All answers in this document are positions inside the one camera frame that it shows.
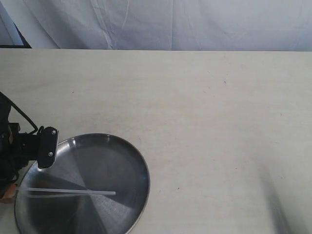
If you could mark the black frame with white panel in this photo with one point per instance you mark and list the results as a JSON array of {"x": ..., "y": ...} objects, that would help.
[{"x": 10, "y": 36}]

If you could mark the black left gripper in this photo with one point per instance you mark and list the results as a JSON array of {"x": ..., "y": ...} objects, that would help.
[{"x": 17, "y": 149}]

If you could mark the round stainless steel plate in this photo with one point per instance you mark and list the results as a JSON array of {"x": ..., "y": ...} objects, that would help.
[{"x": 99, "y": 162}]

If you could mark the white backdrop cloth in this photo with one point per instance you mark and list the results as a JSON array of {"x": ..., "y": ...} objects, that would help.
[{"x": 193, "y": 25}]

